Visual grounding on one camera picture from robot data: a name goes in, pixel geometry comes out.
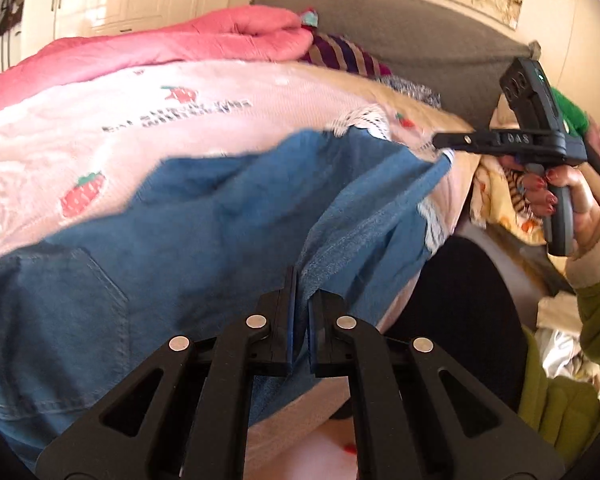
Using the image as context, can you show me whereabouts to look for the blue denim lace-trimmed pants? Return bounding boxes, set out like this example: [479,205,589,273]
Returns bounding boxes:
[0,128,452,465]

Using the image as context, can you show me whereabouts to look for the right hand red nails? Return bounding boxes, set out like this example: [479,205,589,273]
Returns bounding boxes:
[499,154,600,261]

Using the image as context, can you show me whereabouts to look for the dark floral pillow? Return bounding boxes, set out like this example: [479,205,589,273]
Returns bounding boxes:
[376,75,442,110]

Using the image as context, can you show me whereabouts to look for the grey padded headboard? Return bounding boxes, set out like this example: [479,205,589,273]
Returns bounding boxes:
[251,0,537,128]

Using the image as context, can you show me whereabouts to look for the green right sleeve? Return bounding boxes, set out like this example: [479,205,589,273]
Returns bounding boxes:
[517,206,600,468]

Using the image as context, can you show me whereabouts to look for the striped purple pillow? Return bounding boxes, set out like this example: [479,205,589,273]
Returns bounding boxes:
[300,32,392,79]

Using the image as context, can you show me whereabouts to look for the pink quilted comforter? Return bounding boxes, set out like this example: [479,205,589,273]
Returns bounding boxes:
[0,6,313,111]

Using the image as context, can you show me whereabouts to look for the pink strawberry print bedsheet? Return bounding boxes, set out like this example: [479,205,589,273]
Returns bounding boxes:
[0,58,481,480]

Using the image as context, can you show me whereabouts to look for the hanging bags on door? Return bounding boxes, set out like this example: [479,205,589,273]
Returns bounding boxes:
[0,0,24,73]

